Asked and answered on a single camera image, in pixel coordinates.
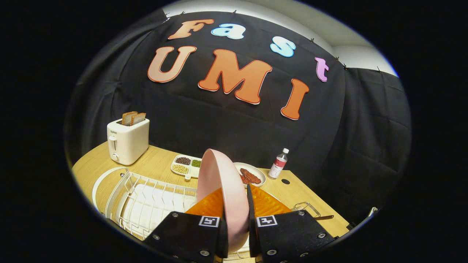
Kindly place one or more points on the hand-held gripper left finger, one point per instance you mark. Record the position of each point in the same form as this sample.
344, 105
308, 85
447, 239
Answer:
223, 241

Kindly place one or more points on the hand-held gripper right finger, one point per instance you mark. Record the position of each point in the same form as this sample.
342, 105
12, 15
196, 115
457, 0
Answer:
254, 241

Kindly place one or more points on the pink plate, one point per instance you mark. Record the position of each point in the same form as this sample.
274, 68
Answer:
219, 171

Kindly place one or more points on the white round plate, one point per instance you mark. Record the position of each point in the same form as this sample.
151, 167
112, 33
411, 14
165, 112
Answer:
252, 166

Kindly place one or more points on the white divided dish with beans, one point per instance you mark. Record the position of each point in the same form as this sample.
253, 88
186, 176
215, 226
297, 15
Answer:
187, 175

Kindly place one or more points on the red meat piece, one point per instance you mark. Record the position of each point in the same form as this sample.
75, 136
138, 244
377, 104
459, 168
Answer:
253, 176
245, 179

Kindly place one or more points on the white drip tray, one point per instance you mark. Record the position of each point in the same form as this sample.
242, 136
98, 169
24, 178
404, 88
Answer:
153, 208

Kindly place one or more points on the clear water bottle red label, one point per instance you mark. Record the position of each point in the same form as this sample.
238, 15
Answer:
278, 166

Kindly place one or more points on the black backdrop cloth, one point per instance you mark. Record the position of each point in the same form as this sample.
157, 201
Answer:
329, 146

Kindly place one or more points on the white toaster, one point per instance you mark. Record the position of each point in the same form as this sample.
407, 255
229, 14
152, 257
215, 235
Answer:
128, 142

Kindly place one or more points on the brown toast slice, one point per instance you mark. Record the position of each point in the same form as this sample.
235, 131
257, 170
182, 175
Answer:
128, 118
139, 119

